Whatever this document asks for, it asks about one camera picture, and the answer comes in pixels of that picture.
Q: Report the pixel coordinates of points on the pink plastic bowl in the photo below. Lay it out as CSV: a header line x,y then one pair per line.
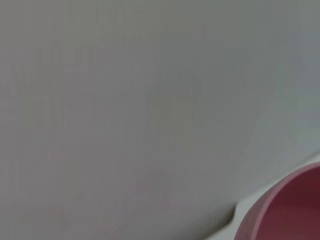
x,y
287,207

